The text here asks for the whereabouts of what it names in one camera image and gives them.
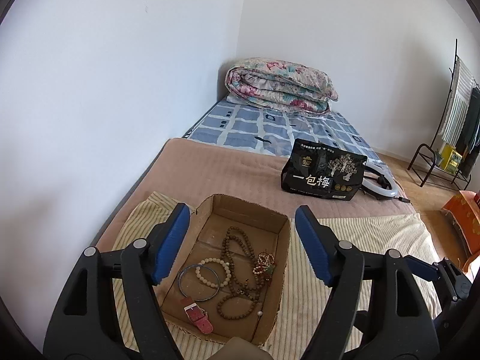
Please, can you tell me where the pink strap wristwatch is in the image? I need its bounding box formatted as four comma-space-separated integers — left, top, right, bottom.
181, 297, 214, 335

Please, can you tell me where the black clothes rack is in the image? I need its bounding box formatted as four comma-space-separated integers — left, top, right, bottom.
407, 53, 477, 191

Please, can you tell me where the orange box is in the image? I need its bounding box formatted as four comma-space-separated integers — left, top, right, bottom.
441, 190, 479, 272

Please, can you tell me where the white ring light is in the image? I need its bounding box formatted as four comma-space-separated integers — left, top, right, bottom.
361, 162, 399, 200

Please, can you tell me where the folded floral quilt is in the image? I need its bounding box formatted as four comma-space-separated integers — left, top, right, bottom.
224, 58, 338, 116

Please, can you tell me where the red string green pendant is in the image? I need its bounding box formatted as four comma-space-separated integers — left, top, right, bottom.
261, 264, 276, 281

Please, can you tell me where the cream bead bracelet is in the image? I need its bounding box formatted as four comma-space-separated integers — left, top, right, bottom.
194, 257, 233, 290

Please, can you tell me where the black snack bag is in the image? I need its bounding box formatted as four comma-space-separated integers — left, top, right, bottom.
281, 138, 367, 202

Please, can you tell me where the thin blue bangle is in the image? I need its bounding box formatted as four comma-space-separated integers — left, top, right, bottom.
176, 263, 221, 302

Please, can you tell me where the pink brown blanket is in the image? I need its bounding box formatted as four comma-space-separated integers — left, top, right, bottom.
97, 138, 414, 251

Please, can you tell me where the striped hanging towel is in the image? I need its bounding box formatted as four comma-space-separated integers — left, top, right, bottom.
439, 56, 476, 146

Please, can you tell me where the long brown bead necklace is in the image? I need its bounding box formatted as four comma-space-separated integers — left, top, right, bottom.
216, 225, 264, 321

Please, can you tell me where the blue checked bed sheet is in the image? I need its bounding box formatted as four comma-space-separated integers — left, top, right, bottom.
184, 97, 386, 168

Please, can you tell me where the cardboard box tray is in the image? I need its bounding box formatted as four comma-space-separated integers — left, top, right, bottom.
158, 194, 290, 345

